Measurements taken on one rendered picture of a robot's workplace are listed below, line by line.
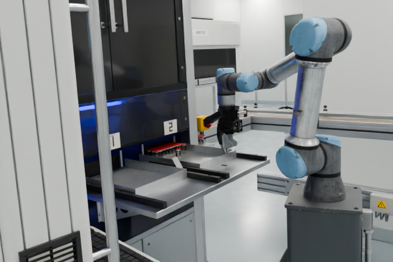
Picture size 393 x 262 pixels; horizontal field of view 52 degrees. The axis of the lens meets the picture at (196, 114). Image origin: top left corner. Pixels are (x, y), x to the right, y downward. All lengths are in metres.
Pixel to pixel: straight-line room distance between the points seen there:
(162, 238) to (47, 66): 1.27
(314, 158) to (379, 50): 1.60
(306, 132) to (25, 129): 0.91
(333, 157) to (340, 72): 1.54
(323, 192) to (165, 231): 0.75
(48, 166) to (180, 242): 1.29
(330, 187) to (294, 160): 0.21
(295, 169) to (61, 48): 0.88
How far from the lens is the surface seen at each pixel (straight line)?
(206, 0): 9.87
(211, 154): 1.84
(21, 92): 0.75
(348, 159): 3.06
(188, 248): 2.05
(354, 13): 2.96
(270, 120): 2.54
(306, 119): 1.36
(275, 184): 2.65
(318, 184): 1.53
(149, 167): 1.64
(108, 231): 0.90
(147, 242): 1.83
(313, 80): 1.33
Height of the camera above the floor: 1.33
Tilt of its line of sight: 8 degrees down
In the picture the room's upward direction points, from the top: 3 degrees counter-clockwise
